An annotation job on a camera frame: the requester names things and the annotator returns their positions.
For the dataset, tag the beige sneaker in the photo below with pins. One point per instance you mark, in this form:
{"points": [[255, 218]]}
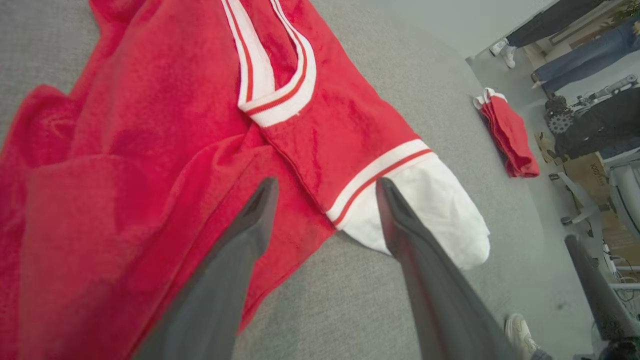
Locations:
{"points": [[520, 335]]}

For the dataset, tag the grey office chair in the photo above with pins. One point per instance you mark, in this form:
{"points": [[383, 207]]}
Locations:
{"points": [[627, 190]]}

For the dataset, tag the person legs in dark trousers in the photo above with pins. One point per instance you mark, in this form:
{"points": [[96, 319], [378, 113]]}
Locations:
{"points": [[550, 22]]}

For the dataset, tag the person legs in blue jeans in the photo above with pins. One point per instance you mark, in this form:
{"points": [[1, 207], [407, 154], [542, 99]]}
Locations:
{"points": [[585, 57]]}

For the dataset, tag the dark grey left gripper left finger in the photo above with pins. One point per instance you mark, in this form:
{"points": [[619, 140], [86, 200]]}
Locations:
{"points": [[215, 290]]}

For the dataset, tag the red basketball shorts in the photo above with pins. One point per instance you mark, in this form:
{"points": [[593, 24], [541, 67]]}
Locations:
{"points": [[512, 135]]}

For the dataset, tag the person in black top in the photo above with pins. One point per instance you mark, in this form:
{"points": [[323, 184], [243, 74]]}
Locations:
{"points": [[605, 125]]}

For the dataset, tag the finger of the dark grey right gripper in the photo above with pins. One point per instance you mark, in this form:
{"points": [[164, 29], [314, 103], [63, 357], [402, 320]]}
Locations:
{"points": [[602, 295]]}

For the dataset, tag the grey robot arm on stand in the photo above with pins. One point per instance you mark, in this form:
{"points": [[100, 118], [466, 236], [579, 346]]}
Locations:
{"points": [[612, 89]]}

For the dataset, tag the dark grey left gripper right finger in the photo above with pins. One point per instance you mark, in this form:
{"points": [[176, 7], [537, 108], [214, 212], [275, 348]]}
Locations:
{"points": [[440, 300]]}

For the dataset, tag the brown cardboard box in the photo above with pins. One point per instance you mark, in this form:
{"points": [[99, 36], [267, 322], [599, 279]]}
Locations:
{"points": [[592, 175]]}

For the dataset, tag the white sneaker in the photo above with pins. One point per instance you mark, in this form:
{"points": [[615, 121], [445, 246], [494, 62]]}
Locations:
{"points": [[510, 56], [497, 46]]}

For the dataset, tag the red and white basketball jersey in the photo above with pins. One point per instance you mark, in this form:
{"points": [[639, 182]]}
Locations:
{"points": [[150, 100]]}

